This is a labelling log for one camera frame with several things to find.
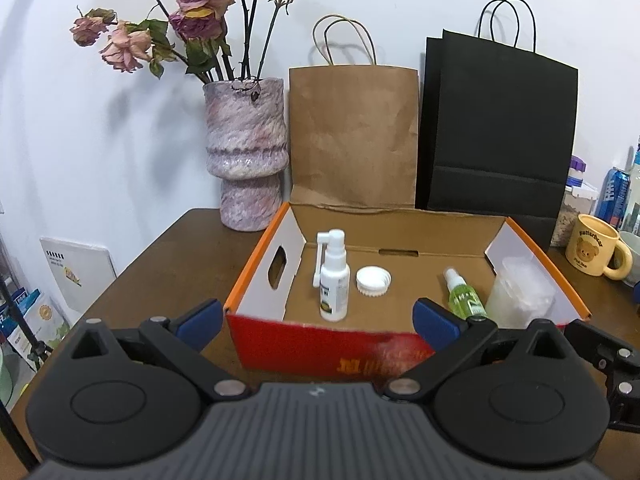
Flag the blue drink can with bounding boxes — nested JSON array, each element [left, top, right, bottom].
[[596, 166, 632, 228]]

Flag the red cardboard box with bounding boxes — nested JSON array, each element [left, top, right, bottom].
[[223, 201, 592, 382]]

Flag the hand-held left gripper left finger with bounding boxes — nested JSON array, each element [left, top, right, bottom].
[[70, 298, 251, 403]]

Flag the white ribbed bottle cap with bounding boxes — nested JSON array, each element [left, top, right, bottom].
[[356, 266, 393, 298]]

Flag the purple lid jar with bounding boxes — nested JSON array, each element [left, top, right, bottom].
[[567, 156, 587, 188]]

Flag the green spray bottle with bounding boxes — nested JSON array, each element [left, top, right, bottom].
[[442, 267, 488, 320]]

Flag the pink marbled vase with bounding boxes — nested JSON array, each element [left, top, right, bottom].
[[202, 77, 291, 232]]

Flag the clear cotton swab box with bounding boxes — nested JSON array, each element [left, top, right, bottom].
[[484, 256, 557, 330]]

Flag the dried pink roses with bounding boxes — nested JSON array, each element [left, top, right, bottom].
[[69, 0, 307, 86]]

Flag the white spray bottle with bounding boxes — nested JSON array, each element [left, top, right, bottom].
[[312, 229, 349, 323]]

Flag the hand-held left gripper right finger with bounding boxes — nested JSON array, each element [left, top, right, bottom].
[[385, 297, 568, 403]]

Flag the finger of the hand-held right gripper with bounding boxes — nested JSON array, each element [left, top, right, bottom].
[[565, 319, 640, 432]]

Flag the white flat board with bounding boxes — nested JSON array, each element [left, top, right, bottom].
[[40, 236, 117, 316]]

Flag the grey bowl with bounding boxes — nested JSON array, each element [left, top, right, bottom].
[[619, 230, 640, 286]]

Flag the black lamp stand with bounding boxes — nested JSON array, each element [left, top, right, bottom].
[[0, 277, 53, 471]]

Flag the black paper bag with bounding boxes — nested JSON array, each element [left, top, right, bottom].
[[415, 0, 579, 248]]

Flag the pale green bin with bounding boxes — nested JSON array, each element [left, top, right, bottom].
[[0, 350, 13, 411]]

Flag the brown paper bag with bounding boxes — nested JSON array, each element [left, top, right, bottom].
[[288, 15, 420, 209]]

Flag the blue white packages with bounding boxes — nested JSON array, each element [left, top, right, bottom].
[[0, 287, 71, 361]]

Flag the clear seed container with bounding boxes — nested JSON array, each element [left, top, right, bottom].
[[550, 182, 599, 248]]

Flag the yellow bear mug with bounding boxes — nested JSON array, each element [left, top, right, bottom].
[[566, 213, 634, 279]]

